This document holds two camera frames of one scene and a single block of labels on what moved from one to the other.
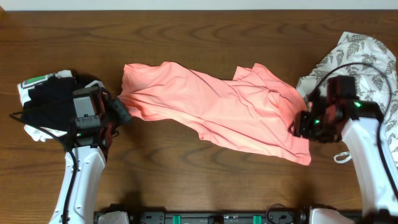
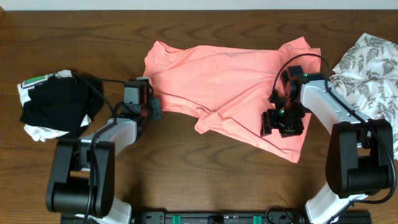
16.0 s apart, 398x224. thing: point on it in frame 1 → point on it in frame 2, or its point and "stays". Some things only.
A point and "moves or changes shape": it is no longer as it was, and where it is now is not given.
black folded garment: x=51 y=105 stays
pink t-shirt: x=255 y=111 moves or changes shape
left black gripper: x=115 y=105 → x=154 y=103
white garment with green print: x=37 y=134 stays
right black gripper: x=301 y=129 → x=269 y=122
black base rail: x=225 y=217 stays
